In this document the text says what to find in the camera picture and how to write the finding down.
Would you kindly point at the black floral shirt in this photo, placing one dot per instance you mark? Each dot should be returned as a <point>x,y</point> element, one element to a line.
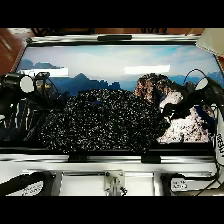
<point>106,123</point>

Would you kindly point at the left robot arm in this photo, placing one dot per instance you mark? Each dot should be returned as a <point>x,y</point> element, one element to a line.
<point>11,88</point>

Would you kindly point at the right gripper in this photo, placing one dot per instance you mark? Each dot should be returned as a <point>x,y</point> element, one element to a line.
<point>174,109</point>

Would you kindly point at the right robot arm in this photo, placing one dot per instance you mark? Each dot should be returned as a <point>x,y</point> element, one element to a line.
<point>200,98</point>

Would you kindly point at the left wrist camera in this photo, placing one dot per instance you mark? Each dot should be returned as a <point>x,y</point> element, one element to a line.
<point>42,79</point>

